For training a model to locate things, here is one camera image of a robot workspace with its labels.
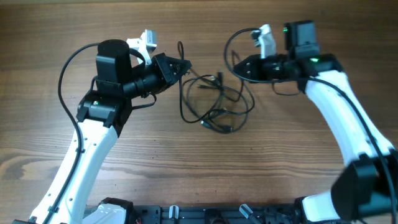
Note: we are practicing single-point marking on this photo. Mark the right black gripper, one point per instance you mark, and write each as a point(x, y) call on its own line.
point(256, 73)

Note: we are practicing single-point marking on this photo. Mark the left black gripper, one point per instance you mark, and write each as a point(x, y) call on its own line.
point(161, 63)

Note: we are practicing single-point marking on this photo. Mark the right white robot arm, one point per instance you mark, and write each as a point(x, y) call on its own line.
point(368, 184)

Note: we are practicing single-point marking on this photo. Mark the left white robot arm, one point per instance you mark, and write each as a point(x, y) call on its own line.
point(123, 73)

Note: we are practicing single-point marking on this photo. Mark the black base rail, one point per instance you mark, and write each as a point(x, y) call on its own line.
point(269, 214)

